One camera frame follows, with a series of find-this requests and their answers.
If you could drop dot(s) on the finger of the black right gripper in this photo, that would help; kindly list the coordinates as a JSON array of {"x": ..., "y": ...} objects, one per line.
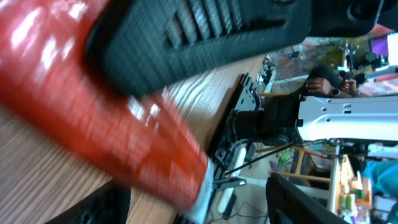
[{"x": 142, "y": 46}]

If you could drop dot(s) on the seated person in background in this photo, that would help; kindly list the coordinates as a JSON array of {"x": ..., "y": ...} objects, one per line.
[{"x": 323, "y": 82}]

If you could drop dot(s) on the black mounting rail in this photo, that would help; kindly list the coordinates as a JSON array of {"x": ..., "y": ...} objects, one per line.
[{"x": 231, "y": 148}]

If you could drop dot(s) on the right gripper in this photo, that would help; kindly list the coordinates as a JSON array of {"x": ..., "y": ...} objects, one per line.
[{"x": 351, "y": 18}]

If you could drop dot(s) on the red stick packet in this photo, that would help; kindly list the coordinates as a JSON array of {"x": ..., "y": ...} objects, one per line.
[{"x": 44, "y": 80}]

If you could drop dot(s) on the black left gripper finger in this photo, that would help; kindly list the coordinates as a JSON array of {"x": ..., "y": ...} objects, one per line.
[{"x": 288, "y": 204}]

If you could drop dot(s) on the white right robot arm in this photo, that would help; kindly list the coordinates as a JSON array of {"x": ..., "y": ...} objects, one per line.
[{"x": 308, "y": 118}]

